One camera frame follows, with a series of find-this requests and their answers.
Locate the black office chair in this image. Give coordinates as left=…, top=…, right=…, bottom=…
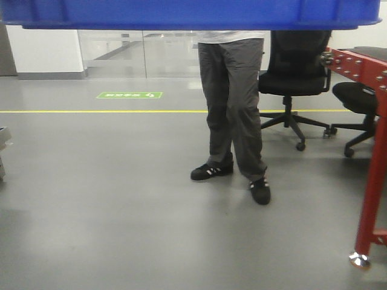
left=258, top=30, right=331, bottom=151
left=330, top=82, right=378, bottom=158

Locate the person in grey trousers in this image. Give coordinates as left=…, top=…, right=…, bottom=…
left=190, top=30, right=271, bottom=205

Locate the red metal table frame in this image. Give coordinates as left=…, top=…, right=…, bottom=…
left=320, top=46, right=387, bottom=270

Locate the large blue plastic bin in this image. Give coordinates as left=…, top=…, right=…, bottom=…
left=1, top=0, right=381, bottom=30

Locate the grey equipment at left edge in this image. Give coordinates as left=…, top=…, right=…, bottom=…
left=0, top=127, right=12, bottom=182

